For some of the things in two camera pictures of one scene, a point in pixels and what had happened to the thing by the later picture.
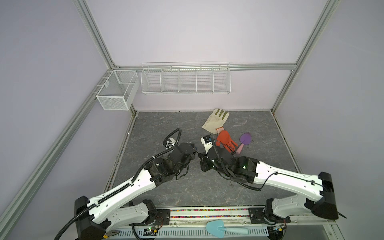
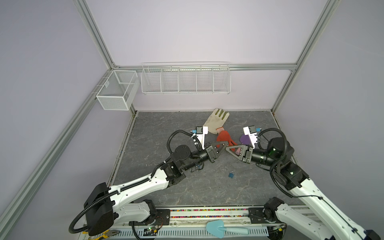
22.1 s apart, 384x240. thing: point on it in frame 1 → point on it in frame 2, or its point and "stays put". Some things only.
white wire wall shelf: (185, 78) stays put
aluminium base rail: (227, 216) stays put
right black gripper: (204, 159) → (248, 150)
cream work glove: (216, 120) stays put
